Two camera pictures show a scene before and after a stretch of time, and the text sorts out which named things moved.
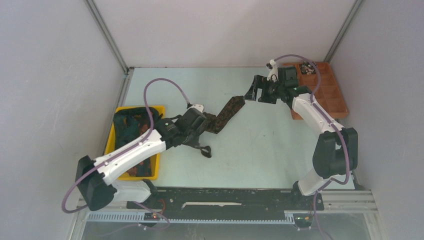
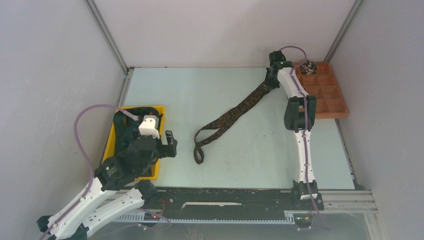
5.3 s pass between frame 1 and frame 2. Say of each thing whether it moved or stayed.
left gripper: moved
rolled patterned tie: stayed
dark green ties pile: stayed
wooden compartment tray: stayed
